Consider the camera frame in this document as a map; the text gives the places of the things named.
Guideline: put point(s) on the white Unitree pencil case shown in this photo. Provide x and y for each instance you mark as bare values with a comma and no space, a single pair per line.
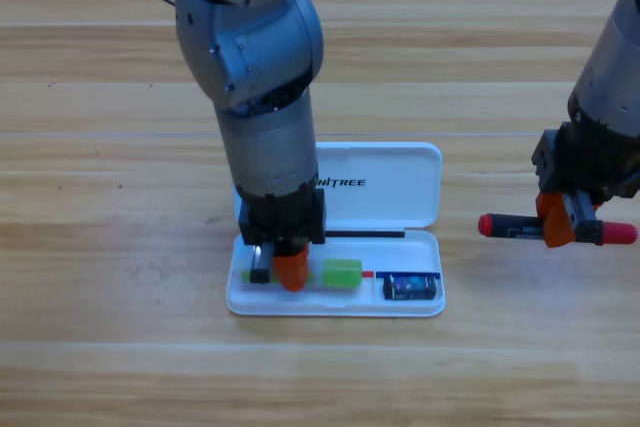
385,227

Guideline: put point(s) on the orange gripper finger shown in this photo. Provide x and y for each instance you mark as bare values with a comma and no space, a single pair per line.
292,269
597,205
556,222

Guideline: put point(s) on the black marker with red cap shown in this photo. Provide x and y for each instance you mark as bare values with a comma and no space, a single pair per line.
510,227

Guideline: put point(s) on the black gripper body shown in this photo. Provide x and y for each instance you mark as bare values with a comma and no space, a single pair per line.
280,222
575,162

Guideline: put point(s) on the dark blue eraser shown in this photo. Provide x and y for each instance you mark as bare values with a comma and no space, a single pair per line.
410,287

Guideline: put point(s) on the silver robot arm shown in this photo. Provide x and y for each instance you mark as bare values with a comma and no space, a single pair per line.
610,62
250,72

